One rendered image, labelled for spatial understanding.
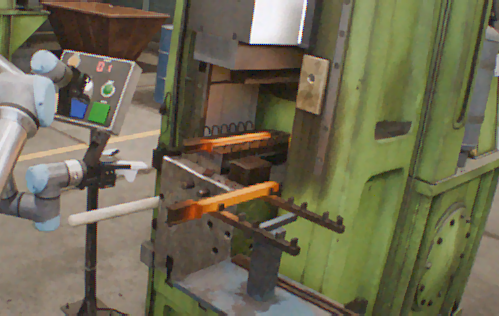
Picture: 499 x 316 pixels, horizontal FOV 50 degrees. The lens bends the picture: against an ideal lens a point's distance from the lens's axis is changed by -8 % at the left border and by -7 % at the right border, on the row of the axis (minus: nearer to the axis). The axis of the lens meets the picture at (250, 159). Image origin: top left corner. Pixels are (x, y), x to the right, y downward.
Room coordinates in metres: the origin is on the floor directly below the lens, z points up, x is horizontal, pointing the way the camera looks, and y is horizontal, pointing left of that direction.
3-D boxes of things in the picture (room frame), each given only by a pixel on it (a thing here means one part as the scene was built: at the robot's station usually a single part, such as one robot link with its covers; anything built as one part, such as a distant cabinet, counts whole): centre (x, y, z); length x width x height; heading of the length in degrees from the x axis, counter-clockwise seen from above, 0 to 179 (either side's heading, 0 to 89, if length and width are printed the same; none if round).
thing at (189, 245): (2.00, -0.02, 0.69); 0.56 x 0.38 x 0.45; 139
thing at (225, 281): (1.41, -0.08, 0.71); 0.40 x 0.30 x 0.02; 52
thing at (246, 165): (1.80, -0.01, 0.95); 0.12 x 0.08 x 0.06; 139
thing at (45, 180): (1.40, 0.55, 0.98); 0.11 x 0.08 x 0.09; 139
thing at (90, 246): (2.18, 0.64, 0.54); 0.04 x 0.04 x 1.08; 49
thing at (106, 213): (2.03, 0.49, 0.62); 0.44 x 0.05 x 0.05; 139
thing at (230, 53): (2.03, 0.03, 1.32); 0.42 x 0.20 x 0.10; 139
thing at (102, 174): (1.52, 0.44, 0.97); 0.12 x 0.08 x 0.09; 139
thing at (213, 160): (2.03, 0.03, 0.96); 0.42 x 0.20 x 0.09; 139
